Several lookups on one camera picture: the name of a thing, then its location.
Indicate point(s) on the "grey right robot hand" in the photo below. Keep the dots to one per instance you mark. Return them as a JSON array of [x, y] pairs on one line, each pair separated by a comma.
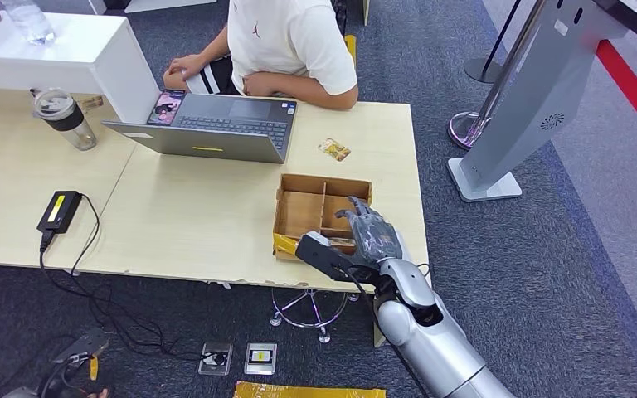
[[376, 236]]

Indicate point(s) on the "person's right hand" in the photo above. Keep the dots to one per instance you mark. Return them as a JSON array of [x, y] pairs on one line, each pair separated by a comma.
[[186, 65]]

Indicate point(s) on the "person's left hand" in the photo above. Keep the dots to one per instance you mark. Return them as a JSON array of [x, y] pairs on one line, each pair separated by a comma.
[[258, 85]]

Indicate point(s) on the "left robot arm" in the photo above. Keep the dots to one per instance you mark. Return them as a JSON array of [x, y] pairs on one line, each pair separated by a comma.
[[19, 393]]

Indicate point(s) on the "person's right forearm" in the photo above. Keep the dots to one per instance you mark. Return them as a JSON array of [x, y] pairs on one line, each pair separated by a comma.
[[217, 46]]

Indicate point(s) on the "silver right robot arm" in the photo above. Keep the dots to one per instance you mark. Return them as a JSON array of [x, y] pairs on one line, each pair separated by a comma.
[[434, 340]]

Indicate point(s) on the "person's left forearm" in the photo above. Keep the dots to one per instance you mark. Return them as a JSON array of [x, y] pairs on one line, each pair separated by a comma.
[[318, 94]]

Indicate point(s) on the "room key card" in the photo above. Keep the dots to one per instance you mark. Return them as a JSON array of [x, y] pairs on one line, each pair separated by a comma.
[[340, 241]]

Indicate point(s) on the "person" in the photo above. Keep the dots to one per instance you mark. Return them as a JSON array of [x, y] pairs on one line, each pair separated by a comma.
[[291, 44]]

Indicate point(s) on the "gold card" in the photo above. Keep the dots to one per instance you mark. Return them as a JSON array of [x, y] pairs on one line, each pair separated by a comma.
[[334, 150]]

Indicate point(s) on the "person's foot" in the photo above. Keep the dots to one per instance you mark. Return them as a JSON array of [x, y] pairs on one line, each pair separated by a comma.
[[98, 394]]

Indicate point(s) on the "smartphone with lit screen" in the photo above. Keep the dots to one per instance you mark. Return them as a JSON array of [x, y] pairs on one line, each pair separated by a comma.
[[166, 107]]

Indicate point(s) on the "white furniture base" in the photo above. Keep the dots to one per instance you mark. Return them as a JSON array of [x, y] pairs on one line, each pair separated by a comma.
[[170, 4]]

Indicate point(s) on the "grey laptop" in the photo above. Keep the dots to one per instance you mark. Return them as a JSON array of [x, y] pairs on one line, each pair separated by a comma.
[[225, 144]]

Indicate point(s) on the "cardboard box with dividers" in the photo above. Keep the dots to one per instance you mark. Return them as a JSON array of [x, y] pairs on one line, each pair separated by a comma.
[[299, 211]]

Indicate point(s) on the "yellow tape on box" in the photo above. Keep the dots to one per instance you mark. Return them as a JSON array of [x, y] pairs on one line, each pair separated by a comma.
[[284, 244]]

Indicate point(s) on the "black yellow chair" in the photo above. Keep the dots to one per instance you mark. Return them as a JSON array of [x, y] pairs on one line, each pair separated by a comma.
[[351, 49]]

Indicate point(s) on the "beige desk leg panel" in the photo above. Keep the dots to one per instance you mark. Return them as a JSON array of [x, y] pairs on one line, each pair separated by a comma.
[[378, 338]]

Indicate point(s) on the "small tan object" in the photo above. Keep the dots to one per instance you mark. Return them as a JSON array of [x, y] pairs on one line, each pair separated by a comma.
[[91, 104]]

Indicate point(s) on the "white desk riser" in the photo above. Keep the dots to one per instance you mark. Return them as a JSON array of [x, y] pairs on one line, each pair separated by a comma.
[[76, 55]]

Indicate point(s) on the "chrome stool base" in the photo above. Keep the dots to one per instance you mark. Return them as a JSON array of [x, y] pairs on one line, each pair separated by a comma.
[[324, 335]]

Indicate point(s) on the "clear tumbler with black band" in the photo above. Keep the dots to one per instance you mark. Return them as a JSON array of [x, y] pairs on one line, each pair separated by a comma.
[[71, 129]]

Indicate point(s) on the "clear plastic water bottle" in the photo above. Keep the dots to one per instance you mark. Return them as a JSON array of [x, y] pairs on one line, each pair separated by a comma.
[[28, 24]]

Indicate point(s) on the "floor socket with cover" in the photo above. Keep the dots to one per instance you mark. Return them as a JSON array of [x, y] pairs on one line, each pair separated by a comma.
[[260, 357]]

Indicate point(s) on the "yellow floor tape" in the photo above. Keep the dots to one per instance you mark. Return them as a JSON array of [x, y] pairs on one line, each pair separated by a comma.
[[307, 391]]

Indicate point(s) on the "black power adapter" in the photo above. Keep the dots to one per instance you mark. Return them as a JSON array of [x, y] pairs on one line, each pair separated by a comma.
[[59, 211]]

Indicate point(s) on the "floor socket with plug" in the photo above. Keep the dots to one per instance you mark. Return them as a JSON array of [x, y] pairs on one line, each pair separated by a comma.
[[210, 363]]

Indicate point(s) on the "grey kiosk stand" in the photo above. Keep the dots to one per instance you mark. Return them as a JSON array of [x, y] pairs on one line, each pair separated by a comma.
[[535, 99]]

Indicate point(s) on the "small yellow tag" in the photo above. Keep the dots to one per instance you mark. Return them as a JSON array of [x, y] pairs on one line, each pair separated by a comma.
[[94, 369]]

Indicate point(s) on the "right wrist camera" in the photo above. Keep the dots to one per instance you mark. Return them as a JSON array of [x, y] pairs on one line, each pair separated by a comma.
[[324, 255]]

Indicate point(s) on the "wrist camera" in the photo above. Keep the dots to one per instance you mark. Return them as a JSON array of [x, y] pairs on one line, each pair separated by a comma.
[[82, 346], [324, 255]]

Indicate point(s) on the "chrome stanchion post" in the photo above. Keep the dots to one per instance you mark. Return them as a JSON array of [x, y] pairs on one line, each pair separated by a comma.
[[460, 133]]

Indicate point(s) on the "black stanchion post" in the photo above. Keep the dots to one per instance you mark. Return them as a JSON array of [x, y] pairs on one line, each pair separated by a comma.
[[482, 71]]

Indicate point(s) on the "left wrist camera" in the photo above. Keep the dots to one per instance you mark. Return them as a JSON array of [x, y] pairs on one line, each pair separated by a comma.
[[82, 346]]

